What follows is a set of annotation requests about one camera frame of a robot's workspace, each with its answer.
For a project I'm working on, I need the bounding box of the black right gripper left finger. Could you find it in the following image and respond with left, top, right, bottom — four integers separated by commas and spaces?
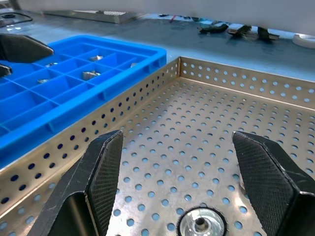
27, 129, 124, 236

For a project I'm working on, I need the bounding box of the black clip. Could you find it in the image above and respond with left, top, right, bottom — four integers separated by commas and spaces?
198, 23, 229, 34
257, 26, 281, 41
227, 24, 253, 37

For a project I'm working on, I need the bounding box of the white ring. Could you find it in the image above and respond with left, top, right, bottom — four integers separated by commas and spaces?
292, 33, 315, 48

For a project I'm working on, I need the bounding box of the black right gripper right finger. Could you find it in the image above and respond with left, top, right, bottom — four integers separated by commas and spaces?
232, 130, 315, 236

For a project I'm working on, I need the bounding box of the blue compartment tray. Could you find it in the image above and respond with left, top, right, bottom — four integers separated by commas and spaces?
0, 34, 167, 163

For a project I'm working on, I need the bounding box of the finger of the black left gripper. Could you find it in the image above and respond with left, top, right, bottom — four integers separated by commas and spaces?
0, 63, 13, 78
0, 33, 55, 64

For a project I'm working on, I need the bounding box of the black table cable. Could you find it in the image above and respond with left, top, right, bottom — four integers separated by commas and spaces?
0, 11, 34, 25

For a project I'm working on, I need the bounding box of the flat perforated metal tray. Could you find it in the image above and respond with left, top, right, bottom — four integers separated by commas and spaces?
43, 9, 146, 25

